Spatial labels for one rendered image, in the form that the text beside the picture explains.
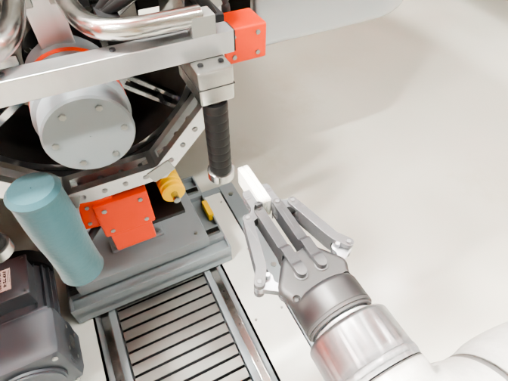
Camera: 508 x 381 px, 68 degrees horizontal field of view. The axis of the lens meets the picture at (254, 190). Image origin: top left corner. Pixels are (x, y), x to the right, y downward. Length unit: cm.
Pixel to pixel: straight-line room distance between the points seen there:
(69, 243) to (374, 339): 57
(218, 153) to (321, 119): 146
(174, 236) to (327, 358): 90
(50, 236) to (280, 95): 163
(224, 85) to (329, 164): 129
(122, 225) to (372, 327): 69
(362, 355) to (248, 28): 59
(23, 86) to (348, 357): 43
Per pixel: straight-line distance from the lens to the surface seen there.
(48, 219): 72
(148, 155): 89
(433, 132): 209
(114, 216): 92
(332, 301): 38
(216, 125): 55
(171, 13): 50
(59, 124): 58
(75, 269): 84
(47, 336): 96
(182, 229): 123
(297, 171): 171
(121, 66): 50
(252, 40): 78
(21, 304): 104
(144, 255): 120
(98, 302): 124
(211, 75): 50
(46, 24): 68
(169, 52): 50
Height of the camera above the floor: 120
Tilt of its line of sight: 48 degrees down
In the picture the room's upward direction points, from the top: straight up
